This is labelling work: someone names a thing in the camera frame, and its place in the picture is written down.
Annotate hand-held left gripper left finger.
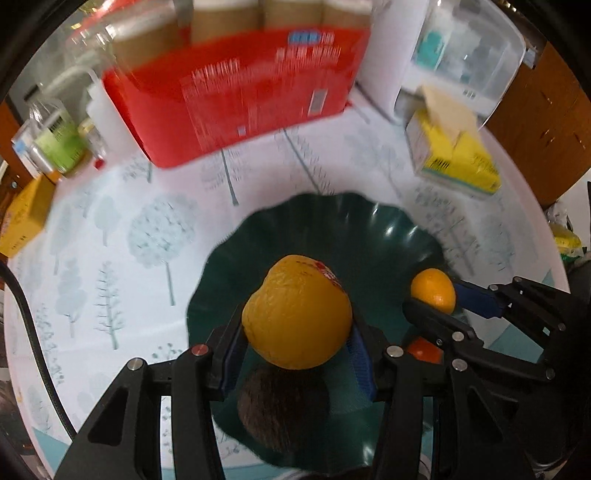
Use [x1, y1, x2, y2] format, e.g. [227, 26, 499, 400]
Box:
[54, 318, 252, 480]

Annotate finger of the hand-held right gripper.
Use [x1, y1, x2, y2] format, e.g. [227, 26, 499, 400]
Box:
[452, 276, 573, 352]
[403, 300, 557, 384]

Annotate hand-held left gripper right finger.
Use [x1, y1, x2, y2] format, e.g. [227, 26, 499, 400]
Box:
[344, 323, 532, 480]

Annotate small yellow-orange mandarin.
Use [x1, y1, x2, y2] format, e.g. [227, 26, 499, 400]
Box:
[410, 268, 458, 315]

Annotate large orange with red sticker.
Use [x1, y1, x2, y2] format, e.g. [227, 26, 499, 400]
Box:
[241, 254, 354, 370]

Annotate dark green scalloped plate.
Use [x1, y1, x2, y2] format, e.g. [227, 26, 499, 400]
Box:
[186, 191, 462, 476]

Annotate red tomatoes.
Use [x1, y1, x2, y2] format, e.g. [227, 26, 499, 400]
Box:
[406, 338, 446, 363]

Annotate brown kiwi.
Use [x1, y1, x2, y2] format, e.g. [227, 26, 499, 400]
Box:
[238, 367, 331, 455]

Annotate yellow plastic bag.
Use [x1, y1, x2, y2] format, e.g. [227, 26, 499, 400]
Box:
[549, 203, 583, 259]

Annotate yellow tissue pack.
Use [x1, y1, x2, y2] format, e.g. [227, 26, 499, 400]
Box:
[405, 85, 502, 197]

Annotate wooden cabinet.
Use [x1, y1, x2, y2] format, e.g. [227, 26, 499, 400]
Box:
[480, 41, 591, 208]

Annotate yellow cardboard box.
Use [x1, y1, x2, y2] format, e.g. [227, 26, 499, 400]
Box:
[0, 175, 56, 257]

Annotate small glass jar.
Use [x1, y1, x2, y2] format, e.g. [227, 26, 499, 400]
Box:
[78, 117, 109, 169]

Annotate red packaging box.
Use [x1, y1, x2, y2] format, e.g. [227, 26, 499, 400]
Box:
[102, 25, 372, 169]

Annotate clear plastic container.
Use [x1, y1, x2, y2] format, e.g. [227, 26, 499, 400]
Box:
[355, 0, 527, 123]

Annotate green label plastic bottle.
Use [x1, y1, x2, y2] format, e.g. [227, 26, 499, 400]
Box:
[28, 99, 90, 178]

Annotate white squeeze bottle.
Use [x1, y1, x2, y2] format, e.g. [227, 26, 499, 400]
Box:
[88, 83, 134, 139]

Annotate blue and white carton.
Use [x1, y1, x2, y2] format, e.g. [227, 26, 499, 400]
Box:
[11, 129, 44, 178]

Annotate cardboard tube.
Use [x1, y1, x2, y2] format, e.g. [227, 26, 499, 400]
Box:
[322, 0, 372, 28]
[113, 25, 192, 70]
[261, 0, 324, 31]
[191, 0, 262, 43]

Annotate clear plastic pitcher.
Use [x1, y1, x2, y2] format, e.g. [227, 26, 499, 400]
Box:
[34, 23, 116, 100]

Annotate black cable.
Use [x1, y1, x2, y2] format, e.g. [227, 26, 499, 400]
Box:
[0, 263, 79, 437]

